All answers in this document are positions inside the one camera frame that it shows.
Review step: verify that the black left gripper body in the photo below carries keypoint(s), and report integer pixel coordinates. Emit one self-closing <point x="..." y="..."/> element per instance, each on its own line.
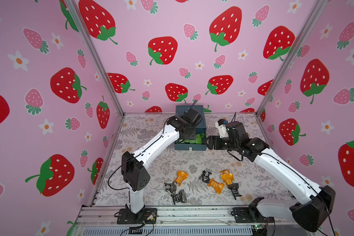
<point x="191" y="134"/>

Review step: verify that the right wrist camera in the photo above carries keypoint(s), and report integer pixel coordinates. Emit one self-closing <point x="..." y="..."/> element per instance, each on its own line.
<point x="221" y="126"/>

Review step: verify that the orange cookie packet left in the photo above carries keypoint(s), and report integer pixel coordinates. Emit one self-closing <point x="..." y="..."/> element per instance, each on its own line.
<point x="181" y="176"/>

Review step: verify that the teal drawer cabinet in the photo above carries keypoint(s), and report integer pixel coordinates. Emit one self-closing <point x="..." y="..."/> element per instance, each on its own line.
<point x="201" y="128"/>

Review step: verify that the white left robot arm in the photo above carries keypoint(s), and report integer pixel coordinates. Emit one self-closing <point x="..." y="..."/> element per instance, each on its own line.
<point x="134" y="168"/>

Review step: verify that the orange cookie packet centre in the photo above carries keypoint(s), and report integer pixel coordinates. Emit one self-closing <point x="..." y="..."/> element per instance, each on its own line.
<point x="218" y="187"/>

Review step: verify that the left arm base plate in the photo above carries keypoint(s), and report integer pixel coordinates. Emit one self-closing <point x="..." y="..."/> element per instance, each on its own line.
<point x="146" y="215"/>

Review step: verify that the aluminium corner post left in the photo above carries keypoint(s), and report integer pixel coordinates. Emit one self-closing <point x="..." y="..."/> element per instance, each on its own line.
<point x="77" y="18"/>

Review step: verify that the orange cookie packet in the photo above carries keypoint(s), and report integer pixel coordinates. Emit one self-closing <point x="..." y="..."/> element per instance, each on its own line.
<point x="218" y="187"/>
<point x="227" y="177"/>
<point x="181" y="176"/>

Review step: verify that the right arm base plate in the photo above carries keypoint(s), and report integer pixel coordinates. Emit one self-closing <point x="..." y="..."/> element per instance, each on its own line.
<point x="247" y="214"/>

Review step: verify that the aluminium corner post right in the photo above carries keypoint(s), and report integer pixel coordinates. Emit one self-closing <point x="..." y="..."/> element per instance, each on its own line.
<point x="304" y="32"/>

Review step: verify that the orange cookie packet right top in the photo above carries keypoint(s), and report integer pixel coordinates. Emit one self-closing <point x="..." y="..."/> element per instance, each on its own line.
<point x="227" y="177"/>

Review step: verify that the green cookie packet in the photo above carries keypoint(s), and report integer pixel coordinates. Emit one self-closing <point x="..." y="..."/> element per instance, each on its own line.
<point x="198" y="140"/>

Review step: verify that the aluminium front rail frame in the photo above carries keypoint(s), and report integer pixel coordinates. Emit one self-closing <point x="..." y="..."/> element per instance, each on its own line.
<point x="183" y="221"/>

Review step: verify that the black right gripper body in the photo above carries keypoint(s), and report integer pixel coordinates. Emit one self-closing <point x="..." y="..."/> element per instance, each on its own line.
<point x="217" y="142"/>

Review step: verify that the black cookie packet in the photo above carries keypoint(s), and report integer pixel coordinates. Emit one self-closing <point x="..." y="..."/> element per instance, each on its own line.
<point x="205" y="176"/>
<point x="234" y="187"/>
<point x="171" y="187"/>
<point x="179" y="197"/>

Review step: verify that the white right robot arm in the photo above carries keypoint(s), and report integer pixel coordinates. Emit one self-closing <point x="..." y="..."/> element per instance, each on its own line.
<point x="312" y="204"/>

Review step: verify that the aluminium corner post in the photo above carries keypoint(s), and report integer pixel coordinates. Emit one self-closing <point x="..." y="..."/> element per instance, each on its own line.
<point x="77" y="18"/>
<point x="304" y="32"/>

